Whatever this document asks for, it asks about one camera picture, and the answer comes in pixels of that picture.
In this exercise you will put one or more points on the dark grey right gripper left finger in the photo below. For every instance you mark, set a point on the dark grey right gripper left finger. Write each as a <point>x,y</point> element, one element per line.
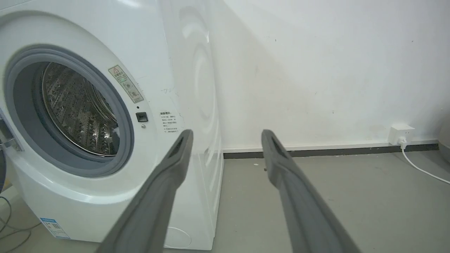
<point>151,207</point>

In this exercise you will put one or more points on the white wall power socket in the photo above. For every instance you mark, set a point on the white wall power socket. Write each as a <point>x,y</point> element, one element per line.
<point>400,133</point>

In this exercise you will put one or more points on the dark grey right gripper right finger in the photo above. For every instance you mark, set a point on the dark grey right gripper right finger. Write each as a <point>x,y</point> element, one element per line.
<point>302,207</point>

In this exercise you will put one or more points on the washing machine door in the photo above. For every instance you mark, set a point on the washing machine door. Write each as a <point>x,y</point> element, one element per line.
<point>2,154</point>

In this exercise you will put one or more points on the white front-load washing machine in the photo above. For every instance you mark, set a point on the white front-load washing machine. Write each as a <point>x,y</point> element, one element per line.
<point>105,116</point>

